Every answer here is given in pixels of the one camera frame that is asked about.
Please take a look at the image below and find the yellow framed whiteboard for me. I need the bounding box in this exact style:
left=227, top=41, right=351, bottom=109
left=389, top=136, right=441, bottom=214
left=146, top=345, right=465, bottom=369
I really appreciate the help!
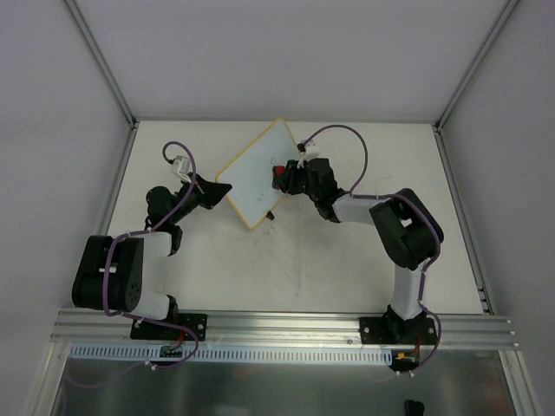
left=216, top=119, right=300, bottom=230

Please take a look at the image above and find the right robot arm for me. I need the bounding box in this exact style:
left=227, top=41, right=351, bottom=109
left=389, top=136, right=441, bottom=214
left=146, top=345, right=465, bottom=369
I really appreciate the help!
left=272, top=158, right=444, bottom=343

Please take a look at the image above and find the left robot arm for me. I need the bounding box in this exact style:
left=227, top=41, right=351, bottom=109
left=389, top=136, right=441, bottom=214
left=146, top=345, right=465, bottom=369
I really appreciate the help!
left=71, top=173, right=232, bottom=338

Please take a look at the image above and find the black object at bottom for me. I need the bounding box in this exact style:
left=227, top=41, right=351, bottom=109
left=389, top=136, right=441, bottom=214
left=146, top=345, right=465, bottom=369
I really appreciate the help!
left=405, top=400, right=425, bottom=416

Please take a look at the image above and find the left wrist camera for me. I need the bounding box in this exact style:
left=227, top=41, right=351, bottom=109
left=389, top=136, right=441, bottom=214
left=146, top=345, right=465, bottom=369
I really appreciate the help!
left=171, top=155, right=191, bottom=182

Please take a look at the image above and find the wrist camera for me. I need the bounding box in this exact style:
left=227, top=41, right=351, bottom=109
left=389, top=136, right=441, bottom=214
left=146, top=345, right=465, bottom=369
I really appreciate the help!
left=297, top=140, right=320, bottom=168
left=171, top=155, right=191, bottom=182

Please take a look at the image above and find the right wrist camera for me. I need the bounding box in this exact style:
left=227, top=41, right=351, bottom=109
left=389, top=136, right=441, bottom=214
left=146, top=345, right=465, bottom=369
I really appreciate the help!
left=297, top=140, right=320, bottom=168

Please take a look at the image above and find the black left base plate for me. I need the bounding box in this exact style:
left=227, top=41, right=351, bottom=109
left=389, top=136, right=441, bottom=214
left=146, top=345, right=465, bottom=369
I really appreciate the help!
left=130, top=313, right=208, bottom=342

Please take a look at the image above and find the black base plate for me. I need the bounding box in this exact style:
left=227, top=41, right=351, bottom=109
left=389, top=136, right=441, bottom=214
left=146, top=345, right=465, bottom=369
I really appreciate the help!
left=359, top=316, right=438, bottom=346
left=130, top=313, right=208, bottom=342

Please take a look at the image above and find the right aluminium frame post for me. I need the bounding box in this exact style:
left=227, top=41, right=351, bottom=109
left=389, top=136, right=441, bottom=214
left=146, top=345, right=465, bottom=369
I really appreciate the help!
left=434, top=0, right=521, bottom=131

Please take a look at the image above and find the aluminium frame post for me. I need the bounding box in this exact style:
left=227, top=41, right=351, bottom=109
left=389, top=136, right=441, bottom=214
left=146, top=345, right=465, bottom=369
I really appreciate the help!
left=434, top=0, right=521, bottom=131
left=61, top=0, right=136, bottom=128

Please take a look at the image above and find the white slotted cable duct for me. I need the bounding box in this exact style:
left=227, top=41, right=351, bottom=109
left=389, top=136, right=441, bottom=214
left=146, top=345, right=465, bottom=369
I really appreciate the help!
left=69, top=343, right=393, bottom=367

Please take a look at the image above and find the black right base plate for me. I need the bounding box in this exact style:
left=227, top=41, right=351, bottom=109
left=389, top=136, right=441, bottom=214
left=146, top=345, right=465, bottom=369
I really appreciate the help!
left=359, top=316, right=438, bottom=346

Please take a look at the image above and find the aluminium mounting rail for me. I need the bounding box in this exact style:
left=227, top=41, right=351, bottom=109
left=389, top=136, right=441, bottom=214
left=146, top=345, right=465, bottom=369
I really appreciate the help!
left=50, top=308, right=520, bottom=350

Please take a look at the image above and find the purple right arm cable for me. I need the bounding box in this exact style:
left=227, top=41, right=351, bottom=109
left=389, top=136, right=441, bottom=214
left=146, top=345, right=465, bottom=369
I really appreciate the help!
left=298, top=124, right=443, bottom=382

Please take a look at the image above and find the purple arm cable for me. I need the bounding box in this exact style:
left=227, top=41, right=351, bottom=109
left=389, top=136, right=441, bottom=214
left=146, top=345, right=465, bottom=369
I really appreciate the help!
left=64, top=140, right=200, bottom=387
left=298, top=124, right=443, bottom=382

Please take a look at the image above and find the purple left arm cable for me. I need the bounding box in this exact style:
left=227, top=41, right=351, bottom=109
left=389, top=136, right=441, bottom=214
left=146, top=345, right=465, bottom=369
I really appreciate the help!
left=64, top=140, right=200, bottom=387

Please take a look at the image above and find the left aluminium frame post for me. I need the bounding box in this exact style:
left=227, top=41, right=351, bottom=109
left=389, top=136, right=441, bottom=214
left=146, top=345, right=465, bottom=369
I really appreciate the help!
left=61, top=0, right=136, bottom=128

